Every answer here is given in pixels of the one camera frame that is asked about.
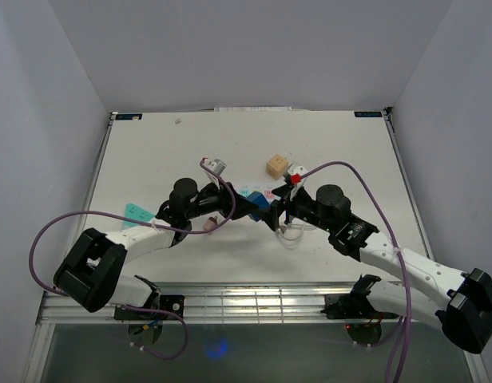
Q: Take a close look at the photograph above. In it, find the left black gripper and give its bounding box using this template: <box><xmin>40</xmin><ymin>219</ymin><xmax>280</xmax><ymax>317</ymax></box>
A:
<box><xmin>185</xmin><ymin>176</ymin><xmax>258</xmax><ymax>221</ymax></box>

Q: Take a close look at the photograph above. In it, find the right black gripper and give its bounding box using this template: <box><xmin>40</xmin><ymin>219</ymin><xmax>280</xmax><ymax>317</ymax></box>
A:
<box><xmin>254</xmin><ymin>184</ymin><xmax>334</xmax><ymax>234</ymax></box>

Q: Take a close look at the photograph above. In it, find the blue cube socket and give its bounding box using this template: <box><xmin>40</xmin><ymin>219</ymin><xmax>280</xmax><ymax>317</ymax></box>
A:
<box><xmin>247</xmin><ymin>191</ymin><xmax>270</xmax><ymax>222</ymax></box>

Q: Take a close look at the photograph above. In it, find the beige cube socket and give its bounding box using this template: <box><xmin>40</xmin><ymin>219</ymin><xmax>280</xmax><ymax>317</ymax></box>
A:
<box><xmin>265</xmin><ymin>154</ymin><xmax>289</xmax><ymax>180</ymax></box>

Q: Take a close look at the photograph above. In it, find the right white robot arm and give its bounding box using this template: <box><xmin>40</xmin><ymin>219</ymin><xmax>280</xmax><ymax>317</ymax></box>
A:
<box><xmin>257</xmin><ymin>184</ymin><xmax>492</xmax><ymax>354</ymax></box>

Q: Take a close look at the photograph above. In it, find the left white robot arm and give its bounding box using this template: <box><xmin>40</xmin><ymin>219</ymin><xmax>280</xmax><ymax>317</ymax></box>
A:
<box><xmin>54</xmin><ymin>178</ymin><xmax>258</xmax><ymax>319</ymax></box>

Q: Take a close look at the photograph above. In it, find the pink small plug adapter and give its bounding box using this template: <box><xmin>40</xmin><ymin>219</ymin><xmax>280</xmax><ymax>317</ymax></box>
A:
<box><xmin>202</xmin><ymin>215</ymin><xmax>219</xmax><ymax>234</ymax></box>

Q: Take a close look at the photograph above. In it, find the white colourful power strip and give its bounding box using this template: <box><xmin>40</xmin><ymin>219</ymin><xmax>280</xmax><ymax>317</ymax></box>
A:
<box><xmin>235</xmin><ymin>183</ymin><xmax>279</xmax><ymax>202</ymax></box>

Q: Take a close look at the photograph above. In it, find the teal triangular socket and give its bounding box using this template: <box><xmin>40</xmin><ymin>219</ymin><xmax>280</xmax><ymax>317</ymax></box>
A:
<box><xmin>123</xmin><ymin>203</ymin><xmax>154</xmax><ymax>228</ymax></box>

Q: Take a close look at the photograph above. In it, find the right blue corner label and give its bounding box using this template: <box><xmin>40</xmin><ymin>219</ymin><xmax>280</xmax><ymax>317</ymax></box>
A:
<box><xmin>354</xmin><ymin>111</ymin><xmax>383</xmax><ymax>118</ymax></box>

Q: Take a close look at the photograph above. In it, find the blue corner label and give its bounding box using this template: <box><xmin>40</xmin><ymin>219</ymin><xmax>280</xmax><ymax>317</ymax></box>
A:
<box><xmin>354</xmin><ymin>111</ymin><xmax>383</xmax><ymax>118</ymax></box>
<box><xmin>114</xmin><ymin>113</ymin><xmax>143</xmax><ymax>120</ymax></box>

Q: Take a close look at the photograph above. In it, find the left blue corner label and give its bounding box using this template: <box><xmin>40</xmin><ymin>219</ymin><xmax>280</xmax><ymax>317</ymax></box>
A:
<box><xmin>114</xmin><ymin>113</ymin><xmax>143</xmax><ymax>120</ymax></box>

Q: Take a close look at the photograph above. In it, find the white power strip cable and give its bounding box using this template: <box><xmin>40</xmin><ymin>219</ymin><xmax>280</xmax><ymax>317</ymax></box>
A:
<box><xmin>274</xmin><ymin>223</ymin><xmax>311</xmax><ymax>249</ymax></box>

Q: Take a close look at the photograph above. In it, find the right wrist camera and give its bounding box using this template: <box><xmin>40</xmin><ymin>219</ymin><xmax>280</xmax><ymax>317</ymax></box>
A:
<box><xmin>283</xmin><ymin>162</ymin><xmax>308</xmax><ymax>188</ymax></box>

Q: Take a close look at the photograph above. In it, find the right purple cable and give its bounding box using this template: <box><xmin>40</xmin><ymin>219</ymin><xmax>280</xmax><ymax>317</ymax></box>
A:
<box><xmin>296</xmin><ymin>161</ymin><xmax>415</xmax><ymax>383</ymax></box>

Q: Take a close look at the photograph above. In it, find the aluminium rail frame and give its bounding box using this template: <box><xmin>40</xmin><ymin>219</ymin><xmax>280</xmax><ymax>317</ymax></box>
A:
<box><xmin>37</xmin><ymin>285</ymin><xmax>470</xmax><ymax>326</ymax></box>

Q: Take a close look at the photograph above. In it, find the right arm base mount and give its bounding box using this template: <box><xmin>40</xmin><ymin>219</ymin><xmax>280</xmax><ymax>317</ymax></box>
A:
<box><xmin>320</xmin><ymin>294</ymin><xmax>403</xmax><ymax>348</ymax></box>

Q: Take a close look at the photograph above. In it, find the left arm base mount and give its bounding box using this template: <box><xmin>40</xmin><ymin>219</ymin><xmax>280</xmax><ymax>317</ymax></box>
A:
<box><xmin>113</xmin><ymin>294</ymin><xmax>185</xmax><ymax>345</ymax></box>

